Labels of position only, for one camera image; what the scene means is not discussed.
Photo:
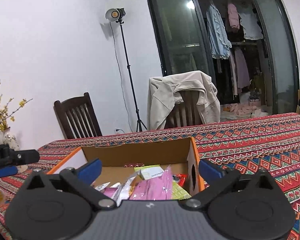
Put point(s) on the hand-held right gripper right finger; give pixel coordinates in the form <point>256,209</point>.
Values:
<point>211,172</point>

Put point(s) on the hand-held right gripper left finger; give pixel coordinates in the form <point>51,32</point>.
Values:
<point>90,170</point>

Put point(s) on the pink hanging garment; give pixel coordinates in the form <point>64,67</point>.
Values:
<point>233,17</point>

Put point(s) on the floral ceramic vase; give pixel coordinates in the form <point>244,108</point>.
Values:
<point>12,140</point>

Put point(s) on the mauve hanging trousers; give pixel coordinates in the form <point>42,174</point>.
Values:
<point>241,70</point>

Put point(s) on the studio light on stand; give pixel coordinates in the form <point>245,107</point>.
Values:
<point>126,62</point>

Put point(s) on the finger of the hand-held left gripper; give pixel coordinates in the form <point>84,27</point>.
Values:
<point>26,157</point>
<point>6,172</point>

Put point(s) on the pile of snack packets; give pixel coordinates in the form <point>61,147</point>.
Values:
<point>155,187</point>

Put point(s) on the yellow flower branches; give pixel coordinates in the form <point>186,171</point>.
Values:
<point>0,115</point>

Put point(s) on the orange printed cardboard box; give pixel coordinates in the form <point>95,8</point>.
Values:
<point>140,152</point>

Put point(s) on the clothes heap on floor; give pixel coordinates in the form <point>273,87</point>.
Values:
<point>240,110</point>

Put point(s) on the white hanging top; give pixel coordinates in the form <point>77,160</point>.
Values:
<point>251,26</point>

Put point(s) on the dark wooden chair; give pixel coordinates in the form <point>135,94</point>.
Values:
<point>77,117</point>

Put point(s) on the white wall socket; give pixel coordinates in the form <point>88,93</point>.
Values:
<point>117,130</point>

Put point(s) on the light blue hanging shirt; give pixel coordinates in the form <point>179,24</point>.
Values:
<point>217,35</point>

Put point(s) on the black sliding glass door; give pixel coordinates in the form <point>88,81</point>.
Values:
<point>180,35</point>

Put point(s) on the brown wooden chair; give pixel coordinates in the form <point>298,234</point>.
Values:
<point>185,110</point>

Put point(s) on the beige jacket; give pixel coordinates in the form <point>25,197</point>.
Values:
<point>165,97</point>

